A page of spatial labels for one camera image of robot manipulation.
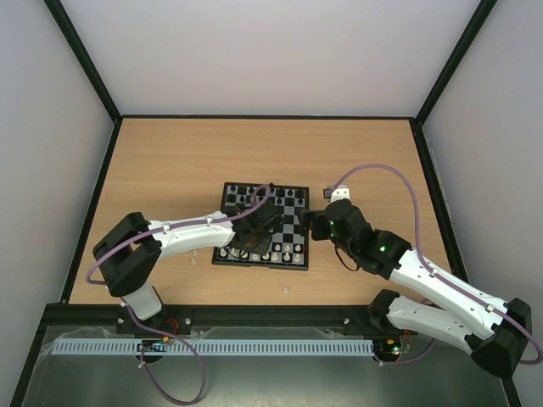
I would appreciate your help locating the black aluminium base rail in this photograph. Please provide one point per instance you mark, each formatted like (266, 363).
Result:
(271, 318)

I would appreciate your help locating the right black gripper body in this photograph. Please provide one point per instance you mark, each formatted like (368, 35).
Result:
(312, 225)

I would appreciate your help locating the black and silver chessboard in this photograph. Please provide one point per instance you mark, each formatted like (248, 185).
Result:
(291, 234)

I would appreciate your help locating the black enclosure frame post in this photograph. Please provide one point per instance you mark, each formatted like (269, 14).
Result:
(77, 47)

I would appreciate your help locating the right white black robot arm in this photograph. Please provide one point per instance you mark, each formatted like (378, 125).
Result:
(490, 330)

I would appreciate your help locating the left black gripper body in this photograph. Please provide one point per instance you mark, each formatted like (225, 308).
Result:
(258, 247)

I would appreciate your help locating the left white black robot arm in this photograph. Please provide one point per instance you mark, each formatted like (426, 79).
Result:
(129, 252)

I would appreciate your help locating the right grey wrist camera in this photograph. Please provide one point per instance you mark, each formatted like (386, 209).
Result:
(333, 195)

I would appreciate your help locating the white slotted cable duct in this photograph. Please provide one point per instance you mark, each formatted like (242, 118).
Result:
(214, 347)

